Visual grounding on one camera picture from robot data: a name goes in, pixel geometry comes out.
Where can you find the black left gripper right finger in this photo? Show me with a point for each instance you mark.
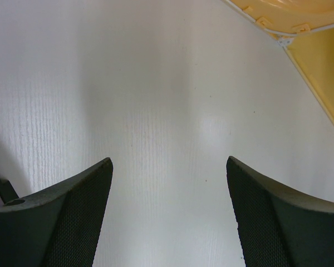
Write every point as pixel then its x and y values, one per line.
pixel 278 225

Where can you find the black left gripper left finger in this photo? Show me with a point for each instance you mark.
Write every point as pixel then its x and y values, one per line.
pixel 59 225

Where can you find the yellow cabinet door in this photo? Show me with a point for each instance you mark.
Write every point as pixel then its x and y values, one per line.
pixel 287 18

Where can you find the yellow plastic shoe cabinet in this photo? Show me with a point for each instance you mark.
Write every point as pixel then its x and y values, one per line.
pixel 313 56

